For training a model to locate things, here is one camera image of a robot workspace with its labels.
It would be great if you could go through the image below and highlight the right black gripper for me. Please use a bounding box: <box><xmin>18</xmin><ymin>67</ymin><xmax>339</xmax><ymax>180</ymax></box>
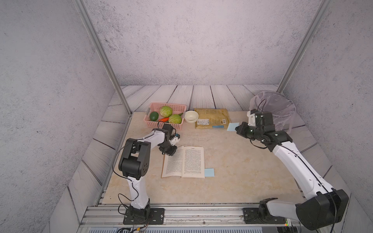
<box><xmin>234</xmin><ymin>121</ymin><xmax>264</xmax><ymax>142</ymax></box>

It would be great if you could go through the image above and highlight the brown black paperback book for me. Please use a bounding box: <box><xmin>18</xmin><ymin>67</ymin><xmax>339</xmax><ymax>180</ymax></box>
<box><xmin>161</xmin><ymin>146</ymin><xmax>205</xmax><ymax>179</ymax></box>

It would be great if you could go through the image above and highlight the blue sticky note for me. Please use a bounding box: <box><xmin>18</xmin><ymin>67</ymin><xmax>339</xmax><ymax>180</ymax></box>
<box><xmin>205</xmin><ymin>168</ymin><xmax>215</xmax><ymax>177</ymax></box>
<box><xmin>227</xmin><ymin>122</ymin><xmax>240</xmax><ymax>132</ymax></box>

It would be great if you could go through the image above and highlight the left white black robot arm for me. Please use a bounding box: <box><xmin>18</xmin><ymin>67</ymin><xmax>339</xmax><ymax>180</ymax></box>
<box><xmin>118</xmin><ymin>124</ymin><xmax>180</xmax><ymax>222</ymax></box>

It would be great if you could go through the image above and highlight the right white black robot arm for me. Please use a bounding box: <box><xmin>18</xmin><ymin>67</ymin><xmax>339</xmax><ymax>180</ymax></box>
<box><xmin>236</xmin><ymin>122</ymin><xmax>349</xmax><ymax>230</ymax></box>

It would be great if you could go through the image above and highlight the red chili pepper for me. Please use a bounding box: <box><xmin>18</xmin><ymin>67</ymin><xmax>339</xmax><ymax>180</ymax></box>
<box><xmin>158</xmin><ymin>117</ymin><xmax>169</xmax><ymax>122</ymax></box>

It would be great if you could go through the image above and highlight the front green cabbage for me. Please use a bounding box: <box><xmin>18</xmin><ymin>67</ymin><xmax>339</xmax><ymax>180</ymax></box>
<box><xmin>168</xmin><ymin>114</ymin><xmax>182</xmax><ymax>124</ymax></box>

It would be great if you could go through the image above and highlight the green cabbage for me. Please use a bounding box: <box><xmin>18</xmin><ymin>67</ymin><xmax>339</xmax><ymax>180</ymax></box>
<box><xmin>159</xmin><ymin>106</ymin><xmax>173</xmax><ymax>118</ymax></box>
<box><xmin>168</xmin><ymin>114</ymin><xmax>182</xmax><ymax>124</ymax></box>

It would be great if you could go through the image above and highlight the dark green avocado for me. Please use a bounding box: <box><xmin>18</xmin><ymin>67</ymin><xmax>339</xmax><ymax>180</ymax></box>
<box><xmin>149</xmin><ymin>112</ymin><xmax>159</xmax><ymax>121</ymax></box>

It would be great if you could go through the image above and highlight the pink plastic basket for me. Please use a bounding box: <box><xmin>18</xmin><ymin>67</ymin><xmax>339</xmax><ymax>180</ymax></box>
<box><xmin>144</xmin><ymin>103</ymin><xmax>187</xmax><ymax>130</ymax></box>

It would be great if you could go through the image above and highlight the back green cabbage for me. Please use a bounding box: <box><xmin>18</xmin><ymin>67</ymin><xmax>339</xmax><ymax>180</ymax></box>
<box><xmin>159</xmin><ymin>106</ymin><xmax>173</xmax><ymax>118</ymax></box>

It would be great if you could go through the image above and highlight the white ceramic bowl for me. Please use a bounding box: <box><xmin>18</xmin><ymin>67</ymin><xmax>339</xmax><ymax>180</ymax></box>
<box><xmin>184</xmin><ymin>110</ymin><xmax>199</xmax><ymax>123</ymax></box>

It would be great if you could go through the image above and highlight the yellow grain bag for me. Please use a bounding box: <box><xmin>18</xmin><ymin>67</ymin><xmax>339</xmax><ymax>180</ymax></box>
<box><xmin>194</xmin><ymin>108</ymin><xmax>231</xmax><ymax>129</ymax></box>

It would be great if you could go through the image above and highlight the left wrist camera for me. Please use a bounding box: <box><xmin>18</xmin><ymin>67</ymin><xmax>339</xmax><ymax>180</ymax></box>
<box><xmin>169</xmin><ymin>134</ymin><xmax>180</xmax><ymax>146</ymax></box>

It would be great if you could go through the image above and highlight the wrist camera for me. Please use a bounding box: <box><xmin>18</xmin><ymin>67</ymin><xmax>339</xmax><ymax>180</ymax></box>
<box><xmin>169</xmin><ymin>134</ymin><xmax>180</xmax><ymax>146</ymax></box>
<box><xmin>247</xmin><ymin>109</ymin><xmax>274</xmax><ymax>126</ymax></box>

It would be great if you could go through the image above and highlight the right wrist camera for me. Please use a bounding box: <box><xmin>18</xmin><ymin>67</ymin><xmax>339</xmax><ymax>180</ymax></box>
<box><xmin>247</xmin><ymin>109</ymin><xmax>274</xmax><ymax>126</ymax></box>

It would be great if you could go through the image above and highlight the right aluminium frame post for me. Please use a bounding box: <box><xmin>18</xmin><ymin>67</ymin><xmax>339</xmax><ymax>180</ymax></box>
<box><xmin>277</xmin><ymin>0</ymin><xmax>333</xmax><ymax>93</ymax></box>

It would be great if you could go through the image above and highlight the aluminium frame post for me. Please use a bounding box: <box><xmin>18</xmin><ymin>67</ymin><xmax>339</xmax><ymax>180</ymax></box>
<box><xmin>277</xmin><ymin>0</ymin><xmax>333</xmax><ymax>93</ymax></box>
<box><xmin>73</xmin><ymin>0</ymin><xmax>132</xmax><ymax>115</ymax></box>

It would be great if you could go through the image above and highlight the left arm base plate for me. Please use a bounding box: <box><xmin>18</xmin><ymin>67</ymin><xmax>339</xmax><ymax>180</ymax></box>
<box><xmin>123</xmin><ymin>206</ymin><xmax>165</xmax><ymax>225</ymax></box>

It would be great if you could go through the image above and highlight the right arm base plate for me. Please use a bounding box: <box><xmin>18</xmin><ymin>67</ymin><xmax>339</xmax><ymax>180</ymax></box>
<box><xmin>243</xmin><ymin>208</ymin><xmax>287</xmax><ymax>224</ymax></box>

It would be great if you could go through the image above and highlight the aluminium mounting rail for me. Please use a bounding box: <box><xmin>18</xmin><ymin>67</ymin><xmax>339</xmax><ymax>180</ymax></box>
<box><xmin>78</xmin><ymin>203</ymin><xmax>309</xmax><ymax>233</ymax></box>

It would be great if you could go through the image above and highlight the left aluminium frame post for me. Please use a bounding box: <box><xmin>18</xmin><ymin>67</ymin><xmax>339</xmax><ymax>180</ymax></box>
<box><xmin>73</xmin><ymin>0</ymin><xmax>132</xmax><ymax>115</ymax></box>

